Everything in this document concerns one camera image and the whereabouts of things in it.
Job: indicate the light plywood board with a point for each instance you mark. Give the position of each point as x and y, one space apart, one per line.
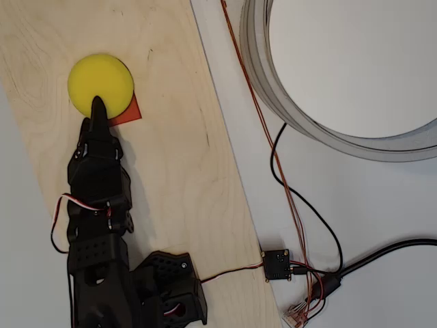
170 171

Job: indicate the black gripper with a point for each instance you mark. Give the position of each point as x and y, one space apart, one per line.
97 145

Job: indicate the red square patch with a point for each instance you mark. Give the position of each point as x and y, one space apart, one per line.
131 114

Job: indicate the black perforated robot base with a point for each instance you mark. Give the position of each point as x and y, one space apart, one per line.
174 294

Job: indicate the grey round lamp shade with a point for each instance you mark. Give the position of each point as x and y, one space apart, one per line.
259 68

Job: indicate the yellow round foam sponge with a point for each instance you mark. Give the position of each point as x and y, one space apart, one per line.
100 82

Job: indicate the black motor controller board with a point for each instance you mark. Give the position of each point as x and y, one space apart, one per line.
276 264

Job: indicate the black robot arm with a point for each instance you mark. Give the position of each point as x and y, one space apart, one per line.
99 273

